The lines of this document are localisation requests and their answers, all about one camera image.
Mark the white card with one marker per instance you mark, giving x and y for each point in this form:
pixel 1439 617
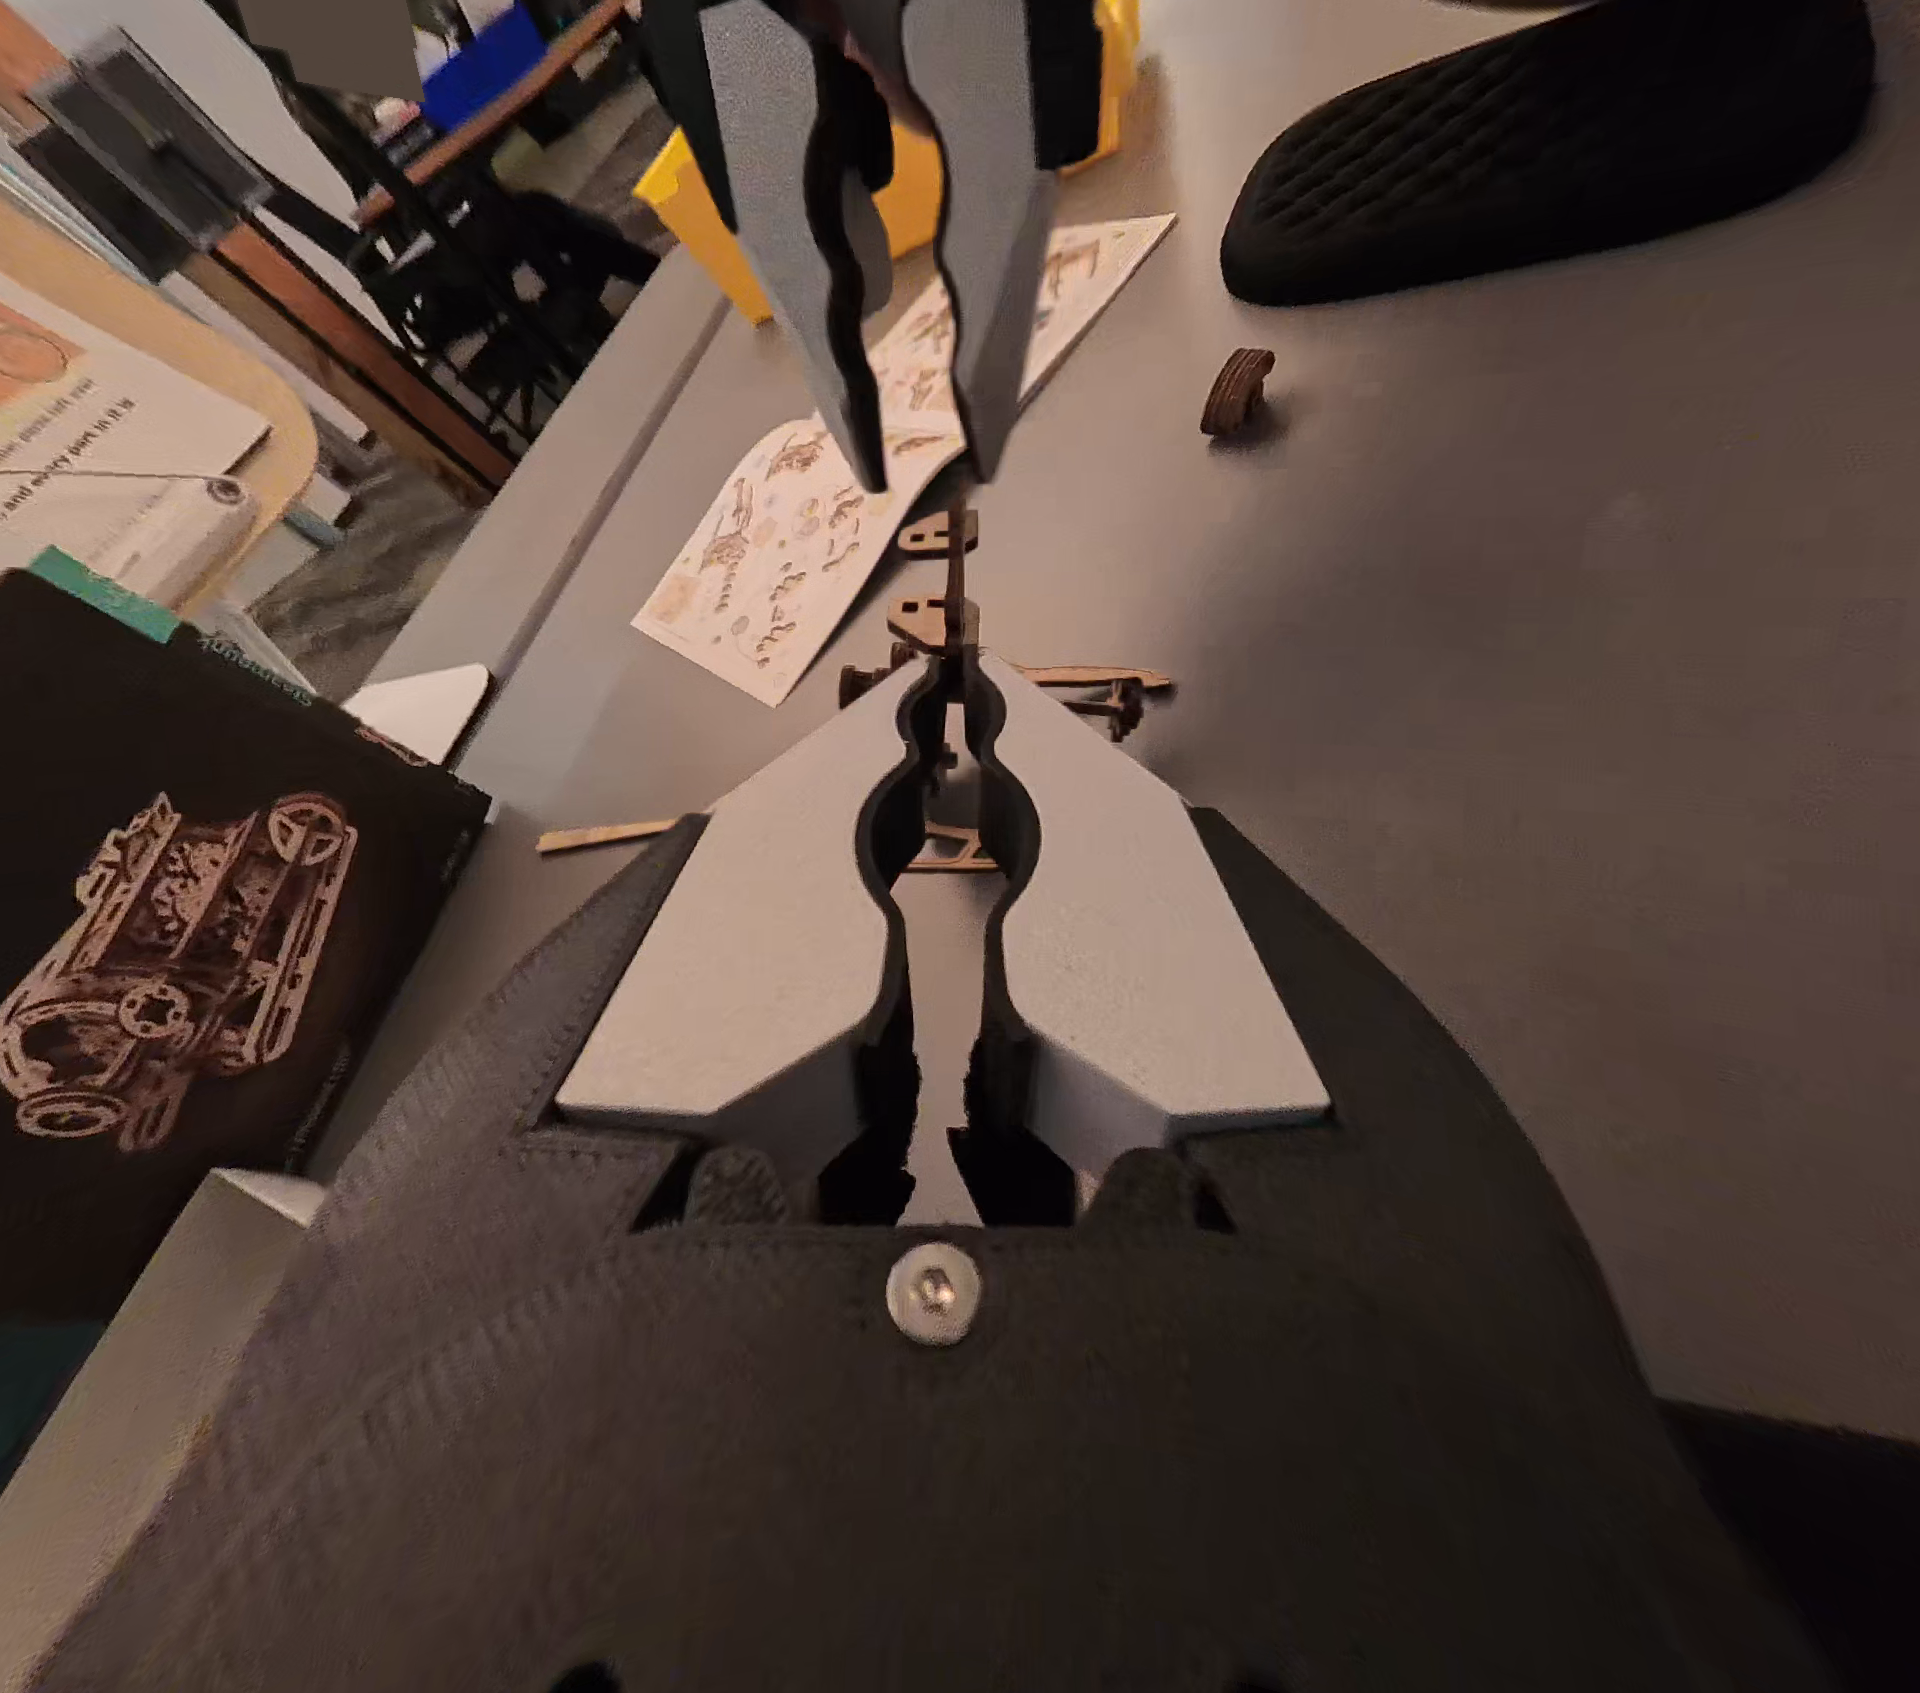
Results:
pixel 431 712

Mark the beige round table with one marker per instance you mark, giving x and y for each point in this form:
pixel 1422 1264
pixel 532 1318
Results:
pixel 227 365

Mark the black model kit box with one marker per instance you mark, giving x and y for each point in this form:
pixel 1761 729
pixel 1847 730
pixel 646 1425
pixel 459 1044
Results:
pixel 227 899

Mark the yellow storage bin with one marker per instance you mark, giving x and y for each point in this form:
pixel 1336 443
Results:
pixel 691 224

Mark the small wooden gear wheel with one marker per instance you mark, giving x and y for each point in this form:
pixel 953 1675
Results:
pixel 1233 399

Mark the black office chair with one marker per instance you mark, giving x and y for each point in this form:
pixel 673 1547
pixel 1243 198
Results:
pixel 511 269

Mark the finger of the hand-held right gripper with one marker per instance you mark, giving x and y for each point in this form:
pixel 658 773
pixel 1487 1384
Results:
pixel 991 150
pixel 766 163

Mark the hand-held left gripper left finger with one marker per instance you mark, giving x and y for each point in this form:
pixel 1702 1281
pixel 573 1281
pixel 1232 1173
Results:
pixel 721 958

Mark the curved flat wooden part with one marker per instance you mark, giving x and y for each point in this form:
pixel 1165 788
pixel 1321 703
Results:
pixel 961 863

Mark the wooden model frame with wheels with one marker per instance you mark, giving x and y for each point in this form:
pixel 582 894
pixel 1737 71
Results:
pixel 1103 681

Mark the wooden strip with two tabs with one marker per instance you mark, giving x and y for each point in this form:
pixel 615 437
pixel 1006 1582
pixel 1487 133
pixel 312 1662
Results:
pixel 915 625

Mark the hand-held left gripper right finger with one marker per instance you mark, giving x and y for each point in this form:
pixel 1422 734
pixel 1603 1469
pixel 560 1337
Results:
pixel 1155 973

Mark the printed instruction sheet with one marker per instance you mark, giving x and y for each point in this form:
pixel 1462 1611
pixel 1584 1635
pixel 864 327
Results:
pixel 753 582

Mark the white printed poster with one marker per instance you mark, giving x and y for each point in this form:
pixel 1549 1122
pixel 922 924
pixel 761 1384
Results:
pixel 133 431

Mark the thin wooden stick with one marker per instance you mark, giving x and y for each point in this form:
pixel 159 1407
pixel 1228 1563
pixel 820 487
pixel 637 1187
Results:
pixel 601 836

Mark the blue plastic bin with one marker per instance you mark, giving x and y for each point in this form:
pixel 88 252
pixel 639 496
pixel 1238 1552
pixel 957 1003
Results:
pixel 479 71

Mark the wooden desk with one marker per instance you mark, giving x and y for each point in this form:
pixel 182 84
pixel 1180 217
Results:
pixel 449 150

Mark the teal book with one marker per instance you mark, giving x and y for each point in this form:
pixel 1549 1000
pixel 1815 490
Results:
pixel 106 597

